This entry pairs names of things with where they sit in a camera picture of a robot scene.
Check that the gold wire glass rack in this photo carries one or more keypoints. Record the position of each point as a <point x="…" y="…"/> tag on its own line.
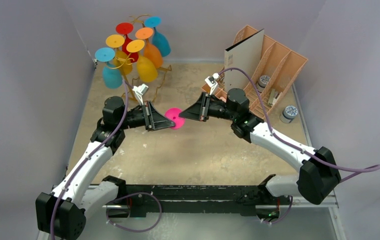
<point x="133" y="78"/>

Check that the yellow wine glass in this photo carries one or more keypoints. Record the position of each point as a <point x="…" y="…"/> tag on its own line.
<point x="120" y="61"/>
<point x="145" y="67"/>

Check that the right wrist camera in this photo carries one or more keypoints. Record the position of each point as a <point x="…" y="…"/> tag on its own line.
<point x="212" y="82"/>

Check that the pink wine glass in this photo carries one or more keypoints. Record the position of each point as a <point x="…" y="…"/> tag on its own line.
<point x="173" y="114"/>

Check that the white binder folder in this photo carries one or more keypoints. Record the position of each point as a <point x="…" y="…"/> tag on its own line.
<point x="245" y="54"/>

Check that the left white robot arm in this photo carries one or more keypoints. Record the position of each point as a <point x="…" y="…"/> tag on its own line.
<point x="63" y="212"/>

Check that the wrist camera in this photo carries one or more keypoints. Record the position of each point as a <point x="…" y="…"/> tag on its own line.
<point x="212" y="82"/>
<point x="139" y="92"/>

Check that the rear yellow wine glass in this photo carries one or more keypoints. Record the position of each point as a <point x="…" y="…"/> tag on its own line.
<point x="120" y="61"/>

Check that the patterned tin in organizer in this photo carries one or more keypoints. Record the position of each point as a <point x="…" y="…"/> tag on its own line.
<point x="263" y="81"/>

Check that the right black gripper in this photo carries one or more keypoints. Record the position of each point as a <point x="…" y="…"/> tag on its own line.
<point x="203" y="108"/>

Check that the grey tape roll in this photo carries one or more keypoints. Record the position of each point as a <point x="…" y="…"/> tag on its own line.
<point x="289" y="113"/>

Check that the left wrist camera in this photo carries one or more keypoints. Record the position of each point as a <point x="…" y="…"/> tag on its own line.
<point x="139" y="92"/>

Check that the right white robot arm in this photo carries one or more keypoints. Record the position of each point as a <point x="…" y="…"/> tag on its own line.
<point x="313" y="181"/>

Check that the blue wine glass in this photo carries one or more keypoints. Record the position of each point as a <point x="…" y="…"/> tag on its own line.
<point x="112" y="77"/>
<point x="158" y="39"/>

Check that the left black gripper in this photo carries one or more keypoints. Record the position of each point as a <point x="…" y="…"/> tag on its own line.
<point x="160" y="122"/>

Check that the red wine glass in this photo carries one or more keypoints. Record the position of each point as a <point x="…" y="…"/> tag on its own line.
<point x="129" y="46"/>

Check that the front yellow wine glass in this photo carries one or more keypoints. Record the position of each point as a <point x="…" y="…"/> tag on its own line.
<point x="145" y="67"/>

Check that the orange wine glass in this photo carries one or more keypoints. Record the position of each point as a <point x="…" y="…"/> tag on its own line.
<point x="151" y="51"/>

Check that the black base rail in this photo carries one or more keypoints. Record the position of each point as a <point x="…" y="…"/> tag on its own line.
<point x="245" y="200"/>

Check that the peach plastic file organizer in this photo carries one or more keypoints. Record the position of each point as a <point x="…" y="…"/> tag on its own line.
<point x="282" y="65"/>

